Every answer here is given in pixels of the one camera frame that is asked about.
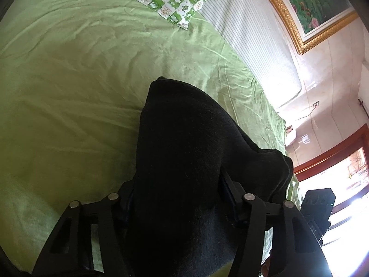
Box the white striped bolster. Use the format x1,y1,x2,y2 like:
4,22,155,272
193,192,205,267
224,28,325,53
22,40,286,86
198,0,302,111

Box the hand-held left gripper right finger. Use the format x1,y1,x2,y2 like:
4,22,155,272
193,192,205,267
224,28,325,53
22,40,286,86
220,170,332,277

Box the thin wall cable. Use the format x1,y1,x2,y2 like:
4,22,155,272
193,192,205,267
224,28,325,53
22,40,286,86
293,105,318,122

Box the dark navy pants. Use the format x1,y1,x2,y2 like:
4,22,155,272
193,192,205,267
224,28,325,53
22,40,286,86
130,76,295,277

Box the light green bed sheet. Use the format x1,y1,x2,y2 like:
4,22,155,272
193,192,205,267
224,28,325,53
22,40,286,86
0,0,301,277

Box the gold framed flower painting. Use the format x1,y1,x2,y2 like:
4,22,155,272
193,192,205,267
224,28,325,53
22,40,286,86
256,0,358,56

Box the red-brown wooden door frame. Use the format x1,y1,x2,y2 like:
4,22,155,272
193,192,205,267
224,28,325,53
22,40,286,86
293,123,369,183

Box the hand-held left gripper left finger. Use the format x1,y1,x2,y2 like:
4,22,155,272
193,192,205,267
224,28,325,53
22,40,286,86
32,182,135,277

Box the white bedside object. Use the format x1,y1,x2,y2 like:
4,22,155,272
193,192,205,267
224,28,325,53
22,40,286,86
284,125,299,145

